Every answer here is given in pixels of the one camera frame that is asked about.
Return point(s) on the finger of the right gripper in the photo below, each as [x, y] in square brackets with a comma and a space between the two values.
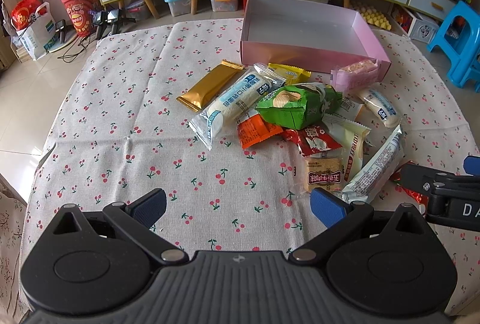
[471, 165]
[428, 181]

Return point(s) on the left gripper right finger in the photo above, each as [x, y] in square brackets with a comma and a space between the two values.
[343, 223]

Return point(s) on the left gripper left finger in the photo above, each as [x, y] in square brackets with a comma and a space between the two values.
[132, 223]

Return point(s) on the white striped bar packet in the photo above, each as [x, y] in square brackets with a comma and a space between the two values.
[373, 176]

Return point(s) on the tan biscuit packet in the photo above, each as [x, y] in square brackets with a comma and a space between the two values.
[326, 173]

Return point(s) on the cream snack packet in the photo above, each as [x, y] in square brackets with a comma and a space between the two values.
[344, 128]

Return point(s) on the red white snack packet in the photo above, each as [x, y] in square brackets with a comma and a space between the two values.
[312, 141]

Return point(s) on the small white bread pack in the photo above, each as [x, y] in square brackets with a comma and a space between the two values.
[380, 106]

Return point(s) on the long white bread pack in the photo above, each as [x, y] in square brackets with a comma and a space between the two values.
[237, 99]

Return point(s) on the green cracker bag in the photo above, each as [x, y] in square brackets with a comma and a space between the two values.
[299, 105]

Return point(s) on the orange snack packet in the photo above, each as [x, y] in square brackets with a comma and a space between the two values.
[254, 129]

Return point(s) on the pink wafer packet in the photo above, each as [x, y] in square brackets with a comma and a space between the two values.
[358, 75]

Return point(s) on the yellow snack packet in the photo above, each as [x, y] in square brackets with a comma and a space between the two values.
[291, 74]

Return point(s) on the gold snack wrapper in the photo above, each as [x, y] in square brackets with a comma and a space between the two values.
[203, 92]

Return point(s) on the large red snack bag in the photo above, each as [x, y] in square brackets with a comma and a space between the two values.
[422, 200]

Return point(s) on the cherry print tablecloth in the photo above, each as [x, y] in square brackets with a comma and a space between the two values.
[120, 133]

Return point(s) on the blue plastic stool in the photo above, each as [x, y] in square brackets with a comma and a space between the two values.
[462, 51]

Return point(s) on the yellow egg tray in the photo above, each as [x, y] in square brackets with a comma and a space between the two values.
[372, 16]

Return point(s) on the pink cardboard box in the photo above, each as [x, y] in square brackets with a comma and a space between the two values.
[309, 35]

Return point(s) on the white shopping bag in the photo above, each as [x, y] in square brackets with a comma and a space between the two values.
[34, 26]

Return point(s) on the clear storage bin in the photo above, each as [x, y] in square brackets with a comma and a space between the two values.
[179, 7]

